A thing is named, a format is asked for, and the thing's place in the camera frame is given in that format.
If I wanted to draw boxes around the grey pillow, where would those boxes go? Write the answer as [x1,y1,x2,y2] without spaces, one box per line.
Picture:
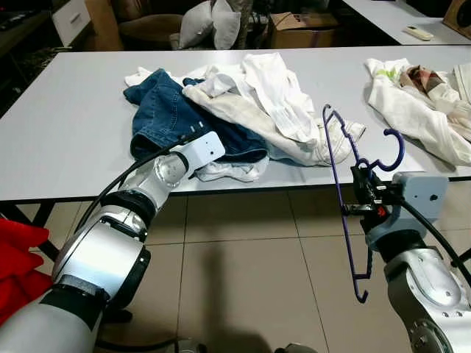
[212,0,242,51]
[179,1,218,51]

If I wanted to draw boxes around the blue denim jeans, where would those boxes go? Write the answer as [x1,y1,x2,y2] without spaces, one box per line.
[123,68,269,164]

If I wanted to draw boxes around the open brown cardboard box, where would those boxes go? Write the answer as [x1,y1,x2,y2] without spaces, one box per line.
[267,11,341,49]

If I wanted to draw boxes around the white remote control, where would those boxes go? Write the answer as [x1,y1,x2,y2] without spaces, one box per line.
[403,25,437,41]

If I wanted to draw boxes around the beige trousers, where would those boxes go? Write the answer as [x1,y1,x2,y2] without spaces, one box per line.
[183,81,366,166]

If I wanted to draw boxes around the white shirt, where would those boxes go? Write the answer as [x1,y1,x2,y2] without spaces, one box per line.
[199,53,321,144]

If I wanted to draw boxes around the folded cream garment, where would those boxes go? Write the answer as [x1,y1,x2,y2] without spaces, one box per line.
[450,63,471,104]

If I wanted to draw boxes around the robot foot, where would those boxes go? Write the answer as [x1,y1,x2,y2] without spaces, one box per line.
[173,337,208,353]
[276,342,319,353]

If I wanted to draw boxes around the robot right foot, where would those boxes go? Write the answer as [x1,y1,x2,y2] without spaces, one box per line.
[276,342,319,353]

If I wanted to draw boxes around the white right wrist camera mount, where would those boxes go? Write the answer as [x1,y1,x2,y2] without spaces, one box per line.
[366,171,449,249]

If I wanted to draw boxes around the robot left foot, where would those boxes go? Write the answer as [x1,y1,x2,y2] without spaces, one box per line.
[173,337,208,353]

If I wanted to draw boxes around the brown plaid cloth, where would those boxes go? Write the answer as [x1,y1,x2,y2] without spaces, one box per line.
[400,65,447,93]

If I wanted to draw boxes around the white drawer unit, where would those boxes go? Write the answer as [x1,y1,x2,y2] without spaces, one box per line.
[52,0,93,46]

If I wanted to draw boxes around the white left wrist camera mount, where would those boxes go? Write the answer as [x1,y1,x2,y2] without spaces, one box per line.
[179,131,227,175]

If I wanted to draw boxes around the cream jacket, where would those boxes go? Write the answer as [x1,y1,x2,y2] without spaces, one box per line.
[364,57,471,166]

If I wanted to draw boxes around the large white table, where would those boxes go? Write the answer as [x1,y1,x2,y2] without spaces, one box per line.
[0,46,471,258]

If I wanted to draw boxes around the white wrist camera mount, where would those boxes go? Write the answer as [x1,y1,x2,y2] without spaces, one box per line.
[179,131,227,175]
[366,171,449,249]

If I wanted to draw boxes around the small white table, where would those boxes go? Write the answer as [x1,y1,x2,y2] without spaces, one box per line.
[342,0,471,46]

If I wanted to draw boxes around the pale beige garment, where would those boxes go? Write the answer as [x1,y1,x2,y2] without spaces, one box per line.
[433,82,471,144]

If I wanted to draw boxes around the brown armchair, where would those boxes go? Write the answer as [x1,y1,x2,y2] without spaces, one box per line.
[85,0,203,51]

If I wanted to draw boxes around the wooden speaker box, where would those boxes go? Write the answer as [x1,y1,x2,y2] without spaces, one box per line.
[442,0,471,39]

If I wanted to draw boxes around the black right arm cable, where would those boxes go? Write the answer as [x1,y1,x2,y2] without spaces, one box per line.
[383,193,471,284]

